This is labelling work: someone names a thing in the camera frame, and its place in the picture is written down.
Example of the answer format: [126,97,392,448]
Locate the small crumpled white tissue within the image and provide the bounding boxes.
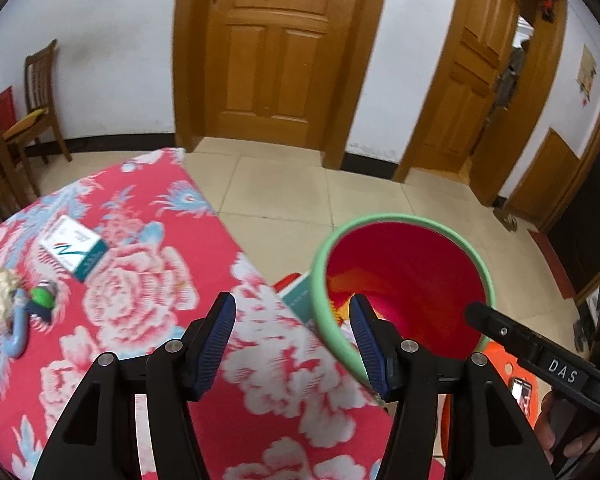
[0,267,22,331]

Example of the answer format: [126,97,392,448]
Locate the shoes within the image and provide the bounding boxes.
[495,207,519,234]

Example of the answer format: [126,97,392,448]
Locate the paper wall notice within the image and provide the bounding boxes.
[577,45,599,97]

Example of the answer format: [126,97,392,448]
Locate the wooden chair with yellow cushion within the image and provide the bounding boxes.
[4,39,74,164]

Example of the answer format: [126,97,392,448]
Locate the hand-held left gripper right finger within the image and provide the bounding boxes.
[349,294,556,480]

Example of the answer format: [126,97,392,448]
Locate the closed wooden door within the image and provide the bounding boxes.
[174,0,393,170]

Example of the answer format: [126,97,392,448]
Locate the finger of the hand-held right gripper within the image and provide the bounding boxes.
[464,301,546,369]

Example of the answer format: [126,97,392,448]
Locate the grey garment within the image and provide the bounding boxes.
[495,40,531,111]

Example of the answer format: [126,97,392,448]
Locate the low wooden door panel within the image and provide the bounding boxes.
[507,67,600,233]

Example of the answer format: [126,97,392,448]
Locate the white and teal box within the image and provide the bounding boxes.
[37,214,108,282]

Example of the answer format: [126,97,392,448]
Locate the teal book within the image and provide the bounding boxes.
[280,272,326,332]

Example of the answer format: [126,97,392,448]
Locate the red floor mat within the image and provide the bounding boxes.
[527,229,577,302]

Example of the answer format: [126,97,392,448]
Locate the person's right hand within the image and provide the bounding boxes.
[534,391,557,464]

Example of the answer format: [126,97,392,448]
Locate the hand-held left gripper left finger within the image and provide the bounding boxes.
[32,292,238,480]

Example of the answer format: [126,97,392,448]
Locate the orange plastic stool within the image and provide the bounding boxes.
[442,339,547,461]

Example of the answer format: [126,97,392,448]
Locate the red board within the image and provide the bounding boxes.
[0,85,17,127]

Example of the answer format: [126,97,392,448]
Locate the red bin with green rim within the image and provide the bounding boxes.
[311,214,497,391]

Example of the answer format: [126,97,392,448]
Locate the small green capped object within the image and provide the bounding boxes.
[27,282,61,322]

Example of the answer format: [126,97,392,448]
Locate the red floral tablecloth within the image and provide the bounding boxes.
[0,147,396,480]

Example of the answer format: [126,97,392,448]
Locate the open wooden door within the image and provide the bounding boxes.
[394,0,568,207]

